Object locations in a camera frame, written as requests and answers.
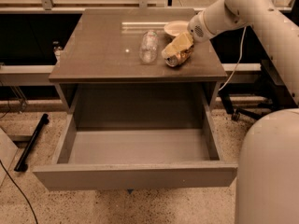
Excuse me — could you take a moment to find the clear plastic bottle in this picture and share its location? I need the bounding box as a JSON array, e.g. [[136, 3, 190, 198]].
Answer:
[[139, 30, 158, 63]]

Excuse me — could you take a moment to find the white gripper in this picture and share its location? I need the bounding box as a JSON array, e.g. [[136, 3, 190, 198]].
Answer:
[[162, 12, 215, 59]]

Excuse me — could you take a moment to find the grey drawer cabinet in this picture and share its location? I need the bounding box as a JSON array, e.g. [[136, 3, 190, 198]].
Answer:
[[50, 8, 226, 130]]

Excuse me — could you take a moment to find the black floor cable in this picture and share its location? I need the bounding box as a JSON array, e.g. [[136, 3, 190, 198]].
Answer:
[[0, 161, 39, 224]]

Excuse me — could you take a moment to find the white hanging cable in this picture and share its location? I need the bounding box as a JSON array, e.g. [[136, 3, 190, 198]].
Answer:
[[218, 25, 248, 92]]

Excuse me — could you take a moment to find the open grey top drawer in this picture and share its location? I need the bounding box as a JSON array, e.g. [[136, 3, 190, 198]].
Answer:
[[32, 103, 239, 192]]

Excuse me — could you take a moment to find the orange soda can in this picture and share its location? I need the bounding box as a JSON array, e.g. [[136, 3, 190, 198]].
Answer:
[[165, 47, 193, 67]]

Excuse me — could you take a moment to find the white bowl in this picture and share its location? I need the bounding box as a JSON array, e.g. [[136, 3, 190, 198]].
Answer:
[[164, 21, 189, 37]]

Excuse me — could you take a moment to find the black office chair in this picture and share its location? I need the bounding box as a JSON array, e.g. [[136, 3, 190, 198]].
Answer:
[[218, 60, 298, 120]]

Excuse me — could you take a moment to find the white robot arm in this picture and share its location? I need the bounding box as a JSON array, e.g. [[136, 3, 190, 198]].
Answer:
[[162, 0, 299, 224]]

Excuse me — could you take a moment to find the black bar on floor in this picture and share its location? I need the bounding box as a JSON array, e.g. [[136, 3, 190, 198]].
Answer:
[[14, 113, 50, 172]]

